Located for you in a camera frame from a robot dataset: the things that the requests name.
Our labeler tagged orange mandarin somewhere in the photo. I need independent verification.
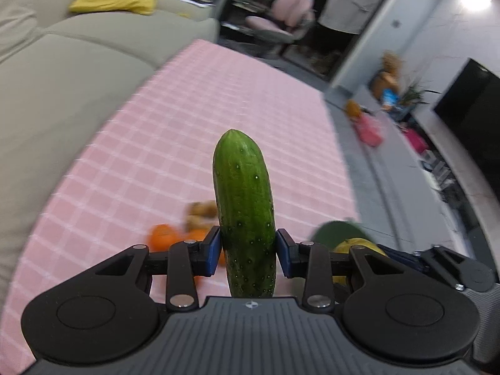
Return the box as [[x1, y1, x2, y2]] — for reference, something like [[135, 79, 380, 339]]
[[184, 226, 225, 283], [147, 224, 182, 252]]

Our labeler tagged green bowl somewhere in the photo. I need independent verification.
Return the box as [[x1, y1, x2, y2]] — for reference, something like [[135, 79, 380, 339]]
[[310, 220, 374, 251]]

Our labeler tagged green cucumber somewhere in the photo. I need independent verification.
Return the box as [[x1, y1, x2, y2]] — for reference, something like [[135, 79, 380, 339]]
[[213, 130, 276, 298]]

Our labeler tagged yellow lemon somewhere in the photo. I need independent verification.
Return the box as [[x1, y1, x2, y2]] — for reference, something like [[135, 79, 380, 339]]
[[330, 238, 393, 292]]

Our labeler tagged pink checkered tablecloth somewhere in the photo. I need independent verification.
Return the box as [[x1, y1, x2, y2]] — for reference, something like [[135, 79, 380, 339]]
[[1, 40, 358, 374]]

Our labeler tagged magenta box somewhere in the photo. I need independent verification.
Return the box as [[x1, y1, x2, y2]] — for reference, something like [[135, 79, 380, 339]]
[[403, 129, 429, 154]]

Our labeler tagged pink box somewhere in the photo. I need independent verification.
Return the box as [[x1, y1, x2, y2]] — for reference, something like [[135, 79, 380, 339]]
[[353, 113, 384, 147]]

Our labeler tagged black television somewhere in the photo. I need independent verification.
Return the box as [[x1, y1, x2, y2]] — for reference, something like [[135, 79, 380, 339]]
[[434, 58, 499, 194]]

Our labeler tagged blue snack bag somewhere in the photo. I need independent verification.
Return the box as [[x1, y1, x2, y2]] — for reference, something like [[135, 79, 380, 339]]
[[381, 88, 398, 111]]

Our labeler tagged green potted plant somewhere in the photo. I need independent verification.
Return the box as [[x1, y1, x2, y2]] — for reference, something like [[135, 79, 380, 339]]
[[398, 81, 441, 108]]

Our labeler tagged golden vase with dried flowers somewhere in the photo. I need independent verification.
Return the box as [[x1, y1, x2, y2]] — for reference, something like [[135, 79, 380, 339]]
[[369, 51, 403, 101]]

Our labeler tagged beige sofa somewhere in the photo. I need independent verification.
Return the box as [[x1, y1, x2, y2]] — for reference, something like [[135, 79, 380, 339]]
[[1, 0, 219, 295]]

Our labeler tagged pink office chair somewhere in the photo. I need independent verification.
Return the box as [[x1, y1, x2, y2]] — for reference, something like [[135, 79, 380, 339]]
[[245, 0, 315, 44]]

